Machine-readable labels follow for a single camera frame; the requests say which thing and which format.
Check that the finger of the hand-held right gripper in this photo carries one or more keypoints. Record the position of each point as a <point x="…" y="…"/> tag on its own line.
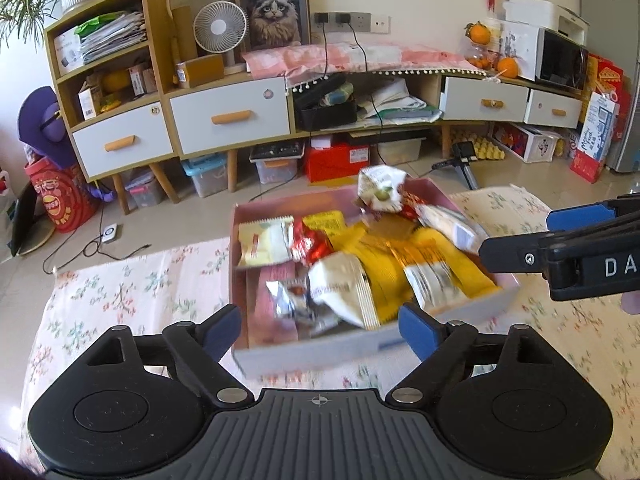
<point x="510" y="257"/>
<point x="575" y="217"/>

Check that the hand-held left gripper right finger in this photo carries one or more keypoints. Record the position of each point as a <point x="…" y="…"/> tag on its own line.
<point x="417" y="332"/>

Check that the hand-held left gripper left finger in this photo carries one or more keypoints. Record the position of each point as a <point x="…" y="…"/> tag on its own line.
<point x="222" y="331"/>

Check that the large yellow snack packet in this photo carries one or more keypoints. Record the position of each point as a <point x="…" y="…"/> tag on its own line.
<point x="465" y="275"/>
<point x="375" y="265"/>

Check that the pink snack packet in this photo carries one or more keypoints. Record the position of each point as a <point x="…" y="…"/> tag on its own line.
<point x="272" y="315"/>

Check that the white blue stick packet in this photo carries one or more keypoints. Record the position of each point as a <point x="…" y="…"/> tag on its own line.
<point x="450" y="227"/>

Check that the small silver snack packet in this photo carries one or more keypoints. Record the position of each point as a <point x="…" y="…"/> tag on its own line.
<point x="290" y="297"/>

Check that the pink silver cardboard box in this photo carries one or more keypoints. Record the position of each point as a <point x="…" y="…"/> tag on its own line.
<point x="325" y="355"/>

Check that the cream yellow snack packet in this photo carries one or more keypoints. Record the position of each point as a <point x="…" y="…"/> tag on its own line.
<point x="262" y="242"/>

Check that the red foil snack packet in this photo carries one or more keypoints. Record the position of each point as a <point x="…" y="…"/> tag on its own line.
<point x="310" y="247"/>

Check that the small yellow snack packet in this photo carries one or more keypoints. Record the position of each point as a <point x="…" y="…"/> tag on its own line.
<point x="325" y="222"/>

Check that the white blue red carton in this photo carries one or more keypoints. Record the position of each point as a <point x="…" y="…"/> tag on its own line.
<point x="595" y="135"/>

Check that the white red printed box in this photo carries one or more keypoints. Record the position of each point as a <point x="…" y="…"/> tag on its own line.
<point x="525" y="140"/>

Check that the black handheld tripod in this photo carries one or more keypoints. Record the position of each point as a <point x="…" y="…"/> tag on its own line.
<point x="462" y="157"/>

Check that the yellow egg tray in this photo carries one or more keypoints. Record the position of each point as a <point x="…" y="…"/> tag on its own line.
<point x="480" y="149"/>

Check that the small white stand drawer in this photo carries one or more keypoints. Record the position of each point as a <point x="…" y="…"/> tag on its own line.
<point x="537" y="110"/>

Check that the red gift boxes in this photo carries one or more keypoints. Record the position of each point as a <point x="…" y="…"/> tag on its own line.
<point x="607" y="80"/>

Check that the white power adapter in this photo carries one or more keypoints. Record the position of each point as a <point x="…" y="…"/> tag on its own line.
<point x="110" y="232"/>

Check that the clear plastic storage box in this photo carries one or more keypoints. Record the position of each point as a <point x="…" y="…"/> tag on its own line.
<point x="398" y="151"/>

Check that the black microwave oven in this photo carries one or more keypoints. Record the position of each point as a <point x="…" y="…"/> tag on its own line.
<point x="562" y="62"/>

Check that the blue lid storage box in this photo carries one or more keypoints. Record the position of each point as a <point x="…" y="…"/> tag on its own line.
<point x="205" y="172"/>

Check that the grey refrigerator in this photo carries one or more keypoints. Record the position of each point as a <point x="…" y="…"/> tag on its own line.
<point x="615" y="60"/>

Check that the wide white stand drawer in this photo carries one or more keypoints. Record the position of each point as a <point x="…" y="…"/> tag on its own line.
<point x="460" y="102"/>

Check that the grey lid storage box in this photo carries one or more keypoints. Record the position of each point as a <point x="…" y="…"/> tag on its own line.
<point x="142" y="187"/>

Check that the clear box dark contents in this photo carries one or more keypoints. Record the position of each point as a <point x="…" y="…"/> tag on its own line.
<point x="276" y="162"/>

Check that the white printed gift box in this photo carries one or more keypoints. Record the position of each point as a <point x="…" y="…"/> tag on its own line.
<point x="517" y="50"/>

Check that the bag of small oranges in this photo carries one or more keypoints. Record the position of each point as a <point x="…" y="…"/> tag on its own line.
<point x="480" y="60"/>

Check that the red flat box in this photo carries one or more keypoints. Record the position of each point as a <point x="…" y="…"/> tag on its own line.
<point x="337" y="160"/>

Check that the pile of papers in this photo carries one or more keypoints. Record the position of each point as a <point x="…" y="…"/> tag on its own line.
<point x="395" y="105"/>

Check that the white appliance box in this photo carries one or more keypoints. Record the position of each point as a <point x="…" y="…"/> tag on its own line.
<point x="545" y="12"/>

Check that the large white cabinet drawer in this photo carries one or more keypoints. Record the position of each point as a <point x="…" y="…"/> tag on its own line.
<point x="90" y="150"/>
<point x="195" y="125"/>

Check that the red printed bag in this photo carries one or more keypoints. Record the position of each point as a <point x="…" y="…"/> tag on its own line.
<point x="60" y="200"/>

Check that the black flat panel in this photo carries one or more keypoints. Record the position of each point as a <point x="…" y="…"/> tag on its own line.
<point x="25" y="220"/>

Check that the pink pompom cloth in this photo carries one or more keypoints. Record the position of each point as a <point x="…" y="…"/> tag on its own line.
<point x="400" y="57"/>

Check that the black storage box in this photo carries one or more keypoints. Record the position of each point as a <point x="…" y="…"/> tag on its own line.
<point x="325" y="112"/>

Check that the green blue pouch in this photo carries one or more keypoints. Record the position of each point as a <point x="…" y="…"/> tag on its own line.
<point x="342" y="92"/>

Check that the dark clothing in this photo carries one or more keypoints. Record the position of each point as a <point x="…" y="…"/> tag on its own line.
<point x="10" y="466"/>

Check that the small yellow toy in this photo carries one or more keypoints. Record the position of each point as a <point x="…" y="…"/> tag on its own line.
<point x="110" y="105"/>

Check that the brown cardboard box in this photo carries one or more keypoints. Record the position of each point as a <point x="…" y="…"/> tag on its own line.
<point x="200" y="70"/>

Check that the small brown white cartons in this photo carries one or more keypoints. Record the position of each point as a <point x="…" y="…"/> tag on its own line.
<point x="141" y="77"/>

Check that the small white carton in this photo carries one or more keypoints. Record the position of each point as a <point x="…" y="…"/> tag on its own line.
<point x="90" y="100"/>

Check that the yellow round fruit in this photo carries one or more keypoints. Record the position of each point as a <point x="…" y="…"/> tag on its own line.
<point x="116" y="81"/>

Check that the purple plush toy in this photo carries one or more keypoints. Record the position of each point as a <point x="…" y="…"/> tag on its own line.
<point x="45" y="125"/>

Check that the cardboard tube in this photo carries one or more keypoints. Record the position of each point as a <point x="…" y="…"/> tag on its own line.
<point x="182" y="35"/>

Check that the wooden shelf cabinet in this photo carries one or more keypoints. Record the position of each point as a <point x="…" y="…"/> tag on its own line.
<point x="160" y="35"/>

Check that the white desk fan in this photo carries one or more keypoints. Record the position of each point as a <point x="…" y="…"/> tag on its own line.
<point x="220" y="27"/>

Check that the stack of papers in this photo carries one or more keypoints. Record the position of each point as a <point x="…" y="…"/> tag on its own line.
<point x="112" y="35"/>

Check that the white grey shelf box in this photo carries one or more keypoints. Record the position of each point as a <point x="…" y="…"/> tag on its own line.
<point x="67" y="50"/>

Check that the framed cat picture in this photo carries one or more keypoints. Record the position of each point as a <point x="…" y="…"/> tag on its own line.
<point x="270" y="10"/>

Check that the white wall socket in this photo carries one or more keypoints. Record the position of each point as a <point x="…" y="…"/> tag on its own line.
<point x="380" y="23"/>

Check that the grey wall socket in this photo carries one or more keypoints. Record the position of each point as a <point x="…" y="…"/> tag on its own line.
<point x="359" y="21"/>

